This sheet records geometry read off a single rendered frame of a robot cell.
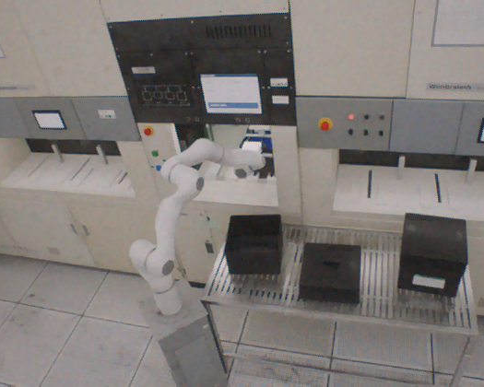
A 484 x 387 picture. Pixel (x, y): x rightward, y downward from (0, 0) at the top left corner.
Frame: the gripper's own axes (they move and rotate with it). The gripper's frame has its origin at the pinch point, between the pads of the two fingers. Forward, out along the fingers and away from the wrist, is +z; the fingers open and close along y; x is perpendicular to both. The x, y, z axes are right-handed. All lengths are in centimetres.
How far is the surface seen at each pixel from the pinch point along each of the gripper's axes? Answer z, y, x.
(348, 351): -51, 60, -119
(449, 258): -59, 101, -18
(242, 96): -18.5, 1.9, 36.9
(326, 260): -57, 46, -30
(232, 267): -62, -1, -38
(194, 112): -18.7, -24.9, 27.3
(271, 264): -59, 19, -36
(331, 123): -19, 44, 23
